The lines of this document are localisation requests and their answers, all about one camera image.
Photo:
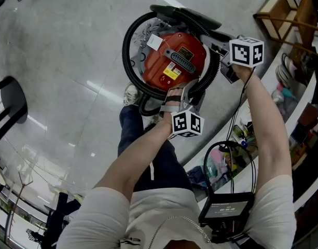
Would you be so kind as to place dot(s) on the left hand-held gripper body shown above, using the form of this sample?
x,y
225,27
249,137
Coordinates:
x,y
186,123

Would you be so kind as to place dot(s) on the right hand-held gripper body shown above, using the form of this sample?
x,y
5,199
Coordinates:
x,y
247,52

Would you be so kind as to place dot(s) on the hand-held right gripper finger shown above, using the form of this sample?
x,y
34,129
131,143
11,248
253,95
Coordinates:
x,y
215,39
219,53

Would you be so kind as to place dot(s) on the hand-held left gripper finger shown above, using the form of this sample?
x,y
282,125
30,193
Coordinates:
x,y
199,100
186,95

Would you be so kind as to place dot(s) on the person's right forearm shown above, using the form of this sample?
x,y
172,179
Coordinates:
x,y
267,133

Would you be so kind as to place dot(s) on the person's left forearm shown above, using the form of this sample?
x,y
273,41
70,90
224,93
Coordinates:
x,y
138,157

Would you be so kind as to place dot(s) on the red teal vacuum cleaner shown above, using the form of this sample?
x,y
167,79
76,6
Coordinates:
x,y
174,61

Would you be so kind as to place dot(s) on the person's left hand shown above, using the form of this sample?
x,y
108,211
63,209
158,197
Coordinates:
x,y
171,100

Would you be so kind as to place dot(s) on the person's right hand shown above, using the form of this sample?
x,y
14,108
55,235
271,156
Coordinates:
x,y
244,72

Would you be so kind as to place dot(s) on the white metal shelving rack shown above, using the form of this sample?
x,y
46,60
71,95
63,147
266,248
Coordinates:
x,y
275,69

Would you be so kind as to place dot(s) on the person's navy trousers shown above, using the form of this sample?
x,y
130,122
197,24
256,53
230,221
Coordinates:
x,y
164,165

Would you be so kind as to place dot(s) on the pink plastic bag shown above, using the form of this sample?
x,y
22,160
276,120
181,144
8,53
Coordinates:
x,y
218,162

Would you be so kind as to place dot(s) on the person's left white shoe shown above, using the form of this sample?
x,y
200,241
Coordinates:
x,y
130,95

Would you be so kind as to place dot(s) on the blue cloth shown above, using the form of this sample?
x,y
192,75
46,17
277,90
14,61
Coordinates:
x,y
197,178

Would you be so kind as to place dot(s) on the wooden chair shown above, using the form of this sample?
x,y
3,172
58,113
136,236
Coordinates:
x,y
291,14

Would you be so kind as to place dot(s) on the black screen device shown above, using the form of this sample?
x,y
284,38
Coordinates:
x,y
226,207

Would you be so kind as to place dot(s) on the person's white shirt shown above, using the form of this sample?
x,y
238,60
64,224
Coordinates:
x,y
164,216

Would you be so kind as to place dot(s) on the round beige table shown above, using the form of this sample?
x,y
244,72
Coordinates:
x,y
11,100

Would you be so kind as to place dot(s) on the brown metal stand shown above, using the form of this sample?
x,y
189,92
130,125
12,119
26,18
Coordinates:
x,y
17,198

